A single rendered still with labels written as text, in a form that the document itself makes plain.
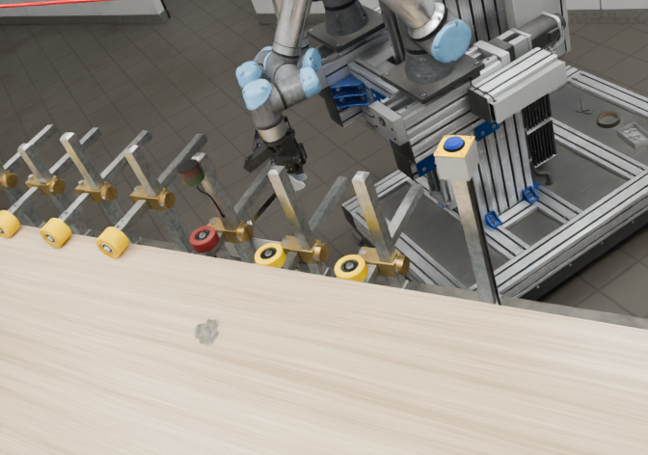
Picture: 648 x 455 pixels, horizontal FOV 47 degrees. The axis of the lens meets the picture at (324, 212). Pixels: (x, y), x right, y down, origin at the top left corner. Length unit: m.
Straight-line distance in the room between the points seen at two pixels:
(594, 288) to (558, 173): 0.48
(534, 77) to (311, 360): 1.08
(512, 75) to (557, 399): 1.08
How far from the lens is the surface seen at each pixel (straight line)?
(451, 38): 2.01
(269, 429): 1.66
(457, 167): 1.61
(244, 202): 2.30
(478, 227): 1.76
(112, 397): 1.91
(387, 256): 1.95
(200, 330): 1.91
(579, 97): 3.49
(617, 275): 2.97
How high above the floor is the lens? 2.18
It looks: 38 degrees down
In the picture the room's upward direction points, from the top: 22 degrees counter-clockwise
